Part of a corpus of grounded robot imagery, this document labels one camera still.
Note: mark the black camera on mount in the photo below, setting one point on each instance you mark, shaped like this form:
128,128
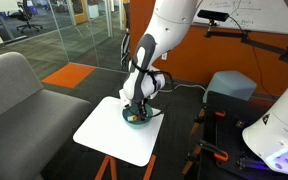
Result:
213,15

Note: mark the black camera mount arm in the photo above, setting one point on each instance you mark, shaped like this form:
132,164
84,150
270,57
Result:
244,38

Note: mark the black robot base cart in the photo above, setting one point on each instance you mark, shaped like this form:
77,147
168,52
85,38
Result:
226,134

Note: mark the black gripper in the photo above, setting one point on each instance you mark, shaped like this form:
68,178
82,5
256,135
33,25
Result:
139,109

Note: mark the white wall outlet right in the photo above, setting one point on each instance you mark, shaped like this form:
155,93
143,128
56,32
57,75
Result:
164,56

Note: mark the grey sofa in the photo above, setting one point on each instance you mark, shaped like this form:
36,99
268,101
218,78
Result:
34,122

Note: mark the black white chair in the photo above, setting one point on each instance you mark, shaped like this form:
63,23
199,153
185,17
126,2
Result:
126,39

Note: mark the whiteboard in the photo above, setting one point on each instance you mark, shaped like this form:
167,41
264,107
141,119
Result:
255,15

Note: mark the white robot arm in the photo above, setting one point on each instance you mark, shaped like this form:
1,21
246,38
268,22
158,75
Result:
169,23

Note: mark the teal bowl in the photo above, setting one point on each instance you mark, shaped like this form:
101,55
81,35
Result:
137,123

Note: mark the red yellow glue stick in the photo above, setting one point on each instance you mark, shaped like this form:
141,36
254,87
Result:
132,118

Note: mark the orange black clamp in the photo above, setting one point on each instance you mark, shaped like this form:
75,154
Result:
203,145
202,115

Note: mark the light blue stool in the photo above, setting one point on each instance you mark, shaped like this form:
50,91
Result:
231,83

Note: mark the orange black clamp upper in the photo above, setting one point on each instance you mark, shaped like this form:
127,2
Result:
202,115

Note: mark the orange table legs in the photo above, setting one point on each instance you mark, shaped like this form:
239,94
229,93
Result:
110,162

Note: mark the black office chair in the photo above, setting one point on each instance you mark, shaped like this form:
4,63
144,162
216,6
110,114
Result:
26,15

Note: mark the orange black clamp lower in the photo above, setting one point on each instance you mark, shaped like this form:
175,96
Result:
203,145

